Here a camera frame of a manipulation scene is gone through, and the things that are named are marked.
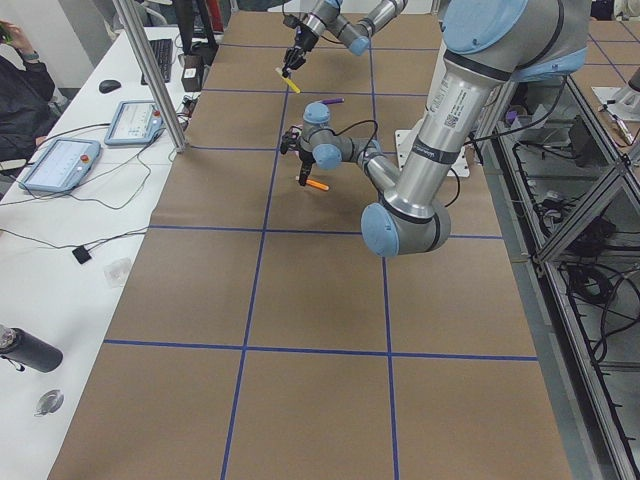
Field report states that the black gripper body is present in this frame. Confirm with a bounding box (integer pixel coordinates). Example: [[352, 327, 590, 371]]
[[284, 27, 318, 68], [298, 149, 315, 175]]

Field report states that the yellow highlighter pen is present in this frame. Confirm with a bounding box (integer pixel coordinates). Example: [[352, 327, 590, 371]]
[[275, 67, 301, 94]]

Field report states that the orange highlighter pen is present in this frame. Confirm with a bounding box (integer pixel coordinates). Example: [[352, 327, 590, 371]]
[[305, 178, 330, 191]]

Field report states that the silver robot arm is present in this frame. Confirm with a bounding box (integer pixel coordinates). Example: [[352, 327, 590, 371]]
[[294, 1, 591, 257], [281, 0, 407, 78]]

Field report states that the purple highlighter pen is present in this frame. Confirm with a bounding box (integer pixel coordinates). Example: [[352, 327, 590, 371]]
[[320, 97, 345, 105]]

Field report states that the black computer monitor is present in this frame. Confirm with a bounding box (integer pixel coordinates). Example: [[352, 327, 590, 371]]
[[172, 0, 232, 63]]

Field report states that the black keyboard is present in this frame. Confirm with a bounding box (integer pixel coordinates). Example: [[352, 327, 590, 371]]
[[149, 39, 174, 83]]

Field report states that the far teach pendant tablet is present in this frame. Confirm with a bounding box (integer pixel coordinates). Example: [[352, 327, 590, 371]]
[[104, 100, 164, 147]]

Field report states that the teach pendant tablet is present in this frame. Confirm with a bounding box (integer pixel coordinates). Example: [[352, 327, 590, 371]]
[[18, 138, 102, 193], [104, 100, 164, 147]]

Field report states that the black computer mouse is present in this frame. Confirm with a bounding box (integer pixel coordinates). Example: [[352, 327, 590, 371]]
[[98, 79, 121, 94]]

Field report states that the clear plastic wrapper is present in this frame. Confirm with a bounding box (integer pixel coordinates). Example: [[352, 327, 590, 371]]
[[103, 257, 133, 288]]

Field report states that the small black square device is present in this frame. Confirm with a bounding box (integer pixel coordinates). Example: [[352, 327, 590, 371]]
[[72, 245, 92, 265]]

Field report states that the near teach pendant tablet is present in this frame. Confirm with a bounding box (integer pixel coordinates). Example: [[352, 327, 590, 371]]
[[18, 138, 102, 193]]

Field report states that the seated person in black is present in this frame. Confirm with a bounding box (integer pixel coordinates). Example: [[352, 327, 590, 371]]
[[1, 20, 59, 162]]

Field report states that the black water bottle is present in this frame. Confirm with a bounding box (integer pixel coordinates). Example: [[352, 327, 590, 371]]
[[1, 325, 63, 373]]

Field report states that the silver bottle lid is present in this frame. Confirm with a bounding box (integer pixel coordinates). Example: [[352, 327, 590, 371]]
[[34, 389, 65, 417]]

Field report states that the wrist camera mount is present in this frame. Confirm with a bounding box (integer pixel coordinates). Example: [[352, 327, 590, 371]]
[[279, 126, 302, 155]]

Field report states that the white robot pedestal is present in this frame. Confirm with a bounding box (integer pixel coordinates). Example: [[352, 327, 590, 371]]
[[394, 120, 470, 178]]

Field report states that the aluminium frame post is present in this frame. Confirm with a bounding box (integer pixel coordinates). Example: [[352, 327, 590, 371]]
[[113, 0, 187, 153]]

